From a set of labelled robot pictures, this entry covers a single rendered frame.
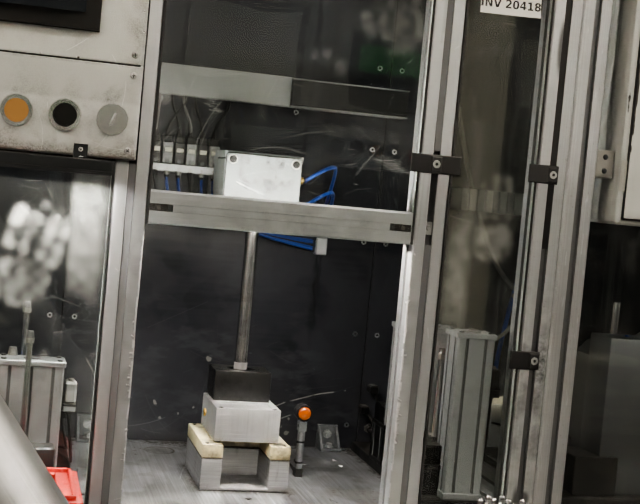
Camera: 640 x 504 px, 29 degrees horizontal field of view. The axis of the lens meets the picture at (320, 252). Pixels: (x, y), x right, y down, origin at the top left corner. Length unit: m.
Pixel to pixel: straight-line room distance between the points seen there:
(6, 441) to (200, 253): 1.41
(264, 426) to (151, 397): 0.34
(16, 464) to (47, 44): 0.99
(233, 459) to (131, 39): 0.66
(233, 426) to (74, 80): 0.55
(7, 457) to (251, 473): 1.23
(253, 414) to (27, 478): 1.13
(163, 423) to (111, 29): 0.76
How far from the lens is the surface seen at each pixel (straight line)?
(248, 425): 1.84
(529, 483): 1.86
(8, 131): 1.64
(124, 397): 1.69
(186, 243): 2.10
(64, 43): 1.65
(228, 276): 2.12
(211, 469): 1.83
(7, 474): 0.72
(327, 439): 2.20
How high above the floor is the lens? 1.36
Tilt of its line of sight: 3 degrees down
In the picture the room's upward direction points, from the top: 5 degrees clockwise
